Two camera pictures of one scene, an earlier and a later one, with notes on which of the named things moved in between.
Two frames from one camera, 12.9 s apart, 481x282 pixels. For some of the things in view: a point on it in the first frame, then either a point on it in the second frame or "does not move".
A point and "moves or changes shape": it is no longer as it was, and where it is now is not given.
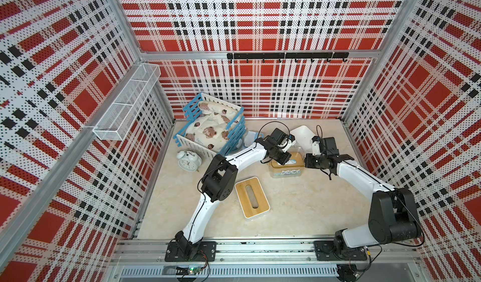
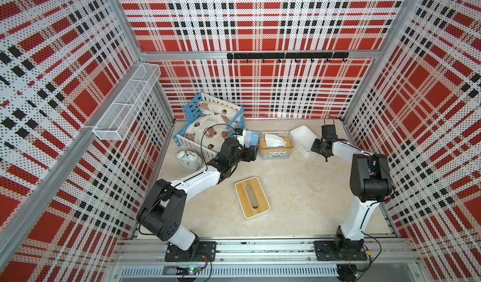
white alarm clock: (188, 161) does not move
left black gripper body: (280, 155) to (246, 155)
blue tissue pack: (250, 137) does not move
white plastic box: (303, 136) does not move
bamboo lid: (296, 156) moves or changes shape
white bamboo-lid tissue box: (252, 198) does not move
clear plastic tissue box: (294, 167) moves or changes shape
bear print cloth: (209, 128) does not move
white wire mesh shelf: (118, 118) does not move
